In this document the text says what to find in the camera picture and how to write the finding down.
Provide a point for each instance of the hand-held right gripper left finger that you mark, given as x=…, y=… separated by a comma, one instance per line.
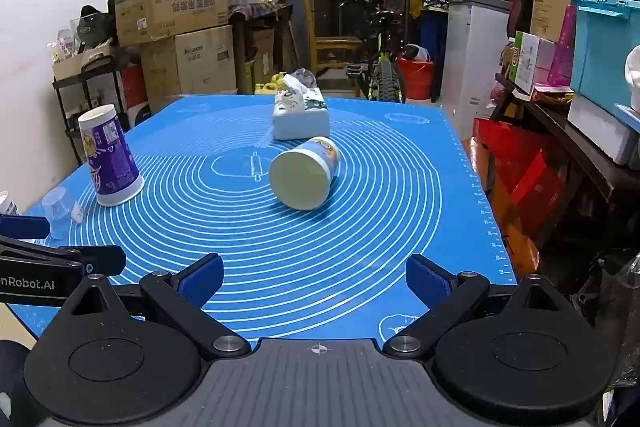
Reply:
x=202, y=279

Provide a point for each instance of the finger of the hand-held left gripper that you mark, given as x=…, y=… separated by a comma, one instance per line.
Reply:
x=22, y=227
x=100, y=259

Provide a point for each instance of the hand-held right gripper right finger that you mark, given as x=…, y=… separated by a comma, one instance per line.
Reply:
x=425, y=279

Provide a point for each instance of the cream cartoon paper cup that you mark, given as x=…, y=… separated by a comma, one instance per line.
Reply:
x=300, y=179

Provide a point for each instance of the small clear plastic cup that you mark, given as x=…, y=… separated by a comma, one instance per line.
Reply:
x=60, y=213

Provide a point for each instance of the purple printed paper cup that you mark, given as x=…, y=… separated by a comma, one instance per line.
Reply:
x=107, y=157

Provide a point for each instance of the blue silicone baking mat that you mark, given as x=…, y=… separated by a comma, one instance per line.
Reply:
x=300, y=247

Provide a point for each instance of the red paper bag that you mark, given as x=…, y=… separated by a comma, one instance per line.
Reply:
x=515, y=177

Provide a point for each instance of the black metal shelf rack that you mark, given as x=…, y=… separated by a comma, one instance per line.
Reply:
x=90, y=92

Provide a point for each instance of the small cardboard box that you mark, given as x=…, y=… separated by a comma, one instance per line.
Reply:
x=80, y=62

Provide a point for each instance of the white printed tissue box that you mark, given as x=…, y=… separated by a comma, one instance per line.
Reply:
x=300, y=122

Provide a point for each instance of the clear plastic bag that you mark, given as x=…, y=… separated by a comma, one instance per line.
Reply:
x=617, y=307

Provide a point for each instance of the red plastic bucket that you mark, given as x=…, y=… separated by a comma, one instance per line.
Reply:
x=417, y=79

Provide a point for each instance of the dark wooden shelf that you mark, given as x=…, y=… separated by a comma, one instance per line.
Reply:
x=575, y=147

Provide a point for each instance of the yellow plastic jug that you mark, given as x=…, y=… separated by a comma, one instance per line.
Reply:
x=272, y=86

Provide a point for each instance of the black green bicycle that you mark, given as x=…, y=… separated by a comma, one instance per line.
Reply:
x=382, y=72

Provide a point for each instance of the dark green cap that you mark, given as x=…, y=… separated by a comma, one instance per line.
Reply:
x=95, y=27

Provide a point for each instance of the large plain cardboard box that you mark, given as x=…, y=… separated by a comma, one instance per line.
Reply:
x=195, y=62

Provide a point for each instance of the white chest freezer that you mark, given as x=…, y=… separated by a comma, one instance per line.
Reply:
x=467, y=62

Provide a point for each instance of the white flat storage box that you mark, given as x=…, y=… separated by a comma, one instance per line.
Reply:
x=600, y=132

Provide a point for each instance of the green white product box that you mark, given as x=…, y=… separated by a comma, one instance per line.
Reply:
x=530, y=62

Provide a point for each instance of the dark wooden side table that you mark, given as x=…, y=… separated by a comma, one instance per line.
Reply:
x=260, y=37

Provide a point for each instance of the wooden chair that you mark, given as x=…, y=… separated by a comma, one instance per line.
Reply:
x=325, y=47

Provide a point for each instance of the pink flat box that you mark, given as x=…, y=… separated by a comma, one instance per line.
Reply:
x=565, y=47

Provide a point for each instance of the teal plastic storage box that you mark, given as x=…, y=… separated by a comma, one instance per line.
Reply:
x=600, y=52

